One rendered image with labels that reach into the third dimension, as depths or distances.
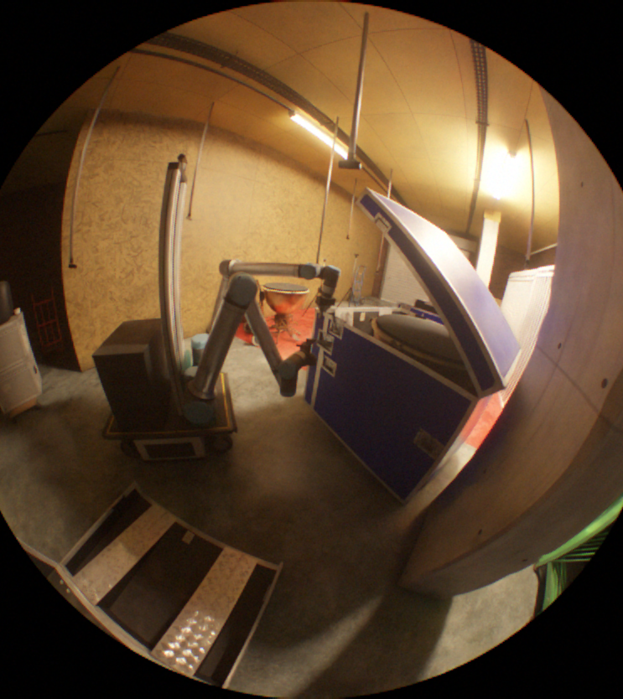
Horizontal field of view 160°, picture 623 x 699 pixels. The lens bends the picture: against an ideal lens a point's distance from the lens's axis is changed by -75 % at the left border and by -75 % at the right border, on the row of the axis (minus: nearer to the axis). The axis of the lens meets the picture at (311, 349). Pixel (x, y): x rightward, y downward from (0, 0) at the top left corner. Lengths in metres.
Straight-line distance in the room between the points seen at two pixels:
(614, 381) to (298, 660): 1.47
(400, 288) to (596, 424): 8.41
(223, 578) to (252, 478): 0.71
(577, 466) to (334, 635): 1.18
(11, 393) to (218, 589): 2.63
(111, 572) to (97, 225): 2.99
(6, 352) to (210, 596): 2.63
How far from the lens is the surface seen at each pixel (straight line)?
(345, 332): 1.33
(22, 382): 3.00
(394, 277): 8.78
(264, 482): 1.55
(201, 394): 1.06
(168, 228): 1.19
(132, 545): 1.46
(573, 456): 0.68
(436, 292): 0.97
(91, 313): 3.09
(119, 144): 3.33
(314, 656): 1.38
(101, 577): 1.46
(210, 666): 1.40
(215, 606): 1.27
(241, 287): 0.88
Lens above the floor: 1.33
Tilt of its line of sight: 24 degrees down
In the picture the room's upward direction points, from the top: 8 degrees clockwise
